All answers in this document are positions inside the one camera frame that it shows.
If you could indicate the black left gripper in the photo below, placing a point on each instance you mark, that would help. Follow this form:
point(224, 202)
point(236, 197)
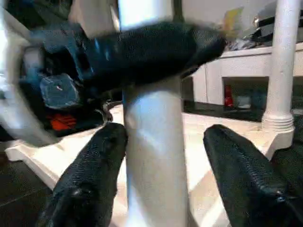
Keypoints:
point(61, 71)

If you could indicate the red item in cabinet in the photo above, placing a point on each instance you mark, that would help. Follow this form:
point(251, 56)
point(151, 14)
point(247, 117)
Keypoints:
point(228, 94)

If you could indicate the black work mat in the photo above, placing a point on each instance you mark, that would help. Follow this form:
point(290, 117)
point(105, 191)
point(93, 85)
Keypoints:
point(19, 194)

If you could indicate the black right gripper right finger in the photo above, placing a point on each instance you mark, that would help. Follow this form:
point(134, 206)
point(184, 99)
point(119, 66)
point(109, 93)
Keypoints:
point(251, 189)

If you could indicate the small dark clutter pile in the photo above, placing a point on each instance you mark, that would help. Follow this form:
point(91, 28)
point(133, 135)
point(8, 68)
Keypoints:
point(246, 42)

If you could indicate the white plastic table leg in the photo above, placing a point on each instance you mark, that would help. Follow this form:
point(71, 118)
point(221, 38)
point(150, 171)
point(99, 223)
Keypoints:
point(282, 71)
point(154, 142)

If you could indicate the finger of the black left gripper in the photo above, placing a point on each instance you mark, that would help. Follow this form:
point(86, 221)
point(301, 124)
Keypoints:
point(154, 52)

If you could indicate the white glass-door cabinet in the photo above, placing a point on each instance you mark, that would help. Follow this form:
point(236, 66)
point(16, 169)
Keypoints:
point(248, 61)

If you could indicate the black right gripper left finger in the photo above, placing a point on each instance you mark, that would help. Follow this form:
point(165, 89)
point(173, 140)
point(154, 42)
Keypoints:
point(87, 184)

